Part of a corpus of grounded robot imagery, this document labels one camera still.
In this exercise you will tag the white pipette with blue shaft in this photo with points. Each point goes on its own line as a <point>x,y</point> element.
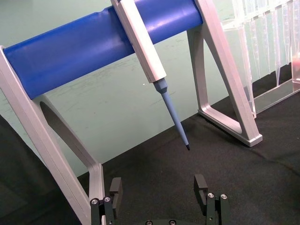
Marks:
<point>140,47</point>

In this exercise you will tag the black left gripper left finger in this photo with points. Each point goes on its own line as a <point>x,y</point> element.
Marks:
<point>116,187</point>

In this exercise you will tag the grey stand with blue bar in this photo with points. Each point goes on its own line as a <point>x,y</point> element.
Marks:
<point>70,58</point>

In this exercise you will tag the clear pipette tip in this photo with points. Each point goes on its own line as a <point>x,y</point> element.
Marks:
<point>278,58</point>

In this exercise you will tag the black table cloth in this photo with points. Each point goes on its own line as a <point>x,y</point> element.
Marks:
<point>164,187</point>

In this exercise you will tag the small pink object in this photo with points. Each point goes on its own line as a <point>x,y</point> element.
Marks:
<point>296,70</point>

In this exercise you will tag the clear acrylic tip rack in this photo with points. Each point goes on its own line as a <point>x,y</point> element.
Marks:
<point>269,98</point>

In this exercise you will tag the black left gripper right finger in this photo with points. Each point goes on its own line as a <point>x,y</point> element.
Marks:
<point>200,185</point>

